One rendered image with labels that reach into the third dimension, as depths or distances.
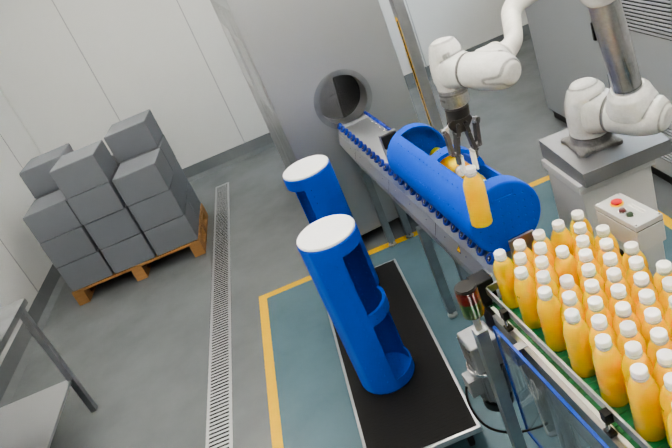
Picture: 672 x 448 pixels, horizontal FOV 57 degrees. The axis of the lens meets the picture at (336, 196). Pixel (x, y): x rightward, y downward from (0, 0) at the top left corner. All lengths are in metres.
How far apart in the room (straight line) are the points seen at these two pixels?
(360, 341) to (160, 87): 4.84
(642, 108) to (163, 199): 3.96
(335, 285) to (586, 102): 1.27
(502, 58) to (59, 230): 4.49
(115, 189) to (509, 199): 3.82
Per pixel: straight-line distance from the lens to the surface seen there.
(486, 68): 1.79
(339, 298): 2.81
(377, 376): 3.10
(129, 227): 5.55
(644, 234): 2.18
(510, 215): 2.33
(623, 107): 2.46
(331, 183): 3.47
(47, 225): 5.67
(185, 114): 7.27
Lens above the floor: 2.32
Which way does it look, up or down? 25 degrees down
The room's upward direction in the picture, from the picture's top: 23 degrees counter-clockwise
